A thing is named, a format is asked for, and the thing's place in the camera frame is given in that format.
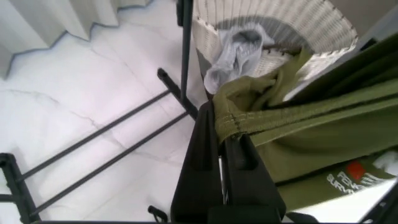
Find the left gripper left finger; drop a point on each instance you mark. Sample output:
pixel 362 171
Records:
pixel 199 174

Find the white curtain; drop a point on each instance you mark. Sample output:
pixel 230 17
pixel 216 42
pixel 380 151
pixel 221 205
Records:
pixel 46 18

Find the white laundry basket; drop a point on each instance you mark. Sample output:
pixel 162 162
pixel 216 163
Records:
pixel 311 18

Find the olive green printed T-shirt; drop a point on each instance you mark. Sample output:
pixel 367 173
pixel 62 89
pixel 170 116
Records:
pixel 311 140

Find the black clothes rack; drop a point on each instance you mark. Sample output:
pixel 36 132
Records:
pixel 185 46

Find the pale grey garment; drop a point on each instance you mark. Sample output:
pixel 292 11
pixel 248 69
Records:
pixel 236 56

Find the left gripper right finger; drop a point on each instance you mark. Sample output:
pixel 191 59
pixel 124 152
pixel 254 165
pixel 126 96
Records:
pixel 248 186

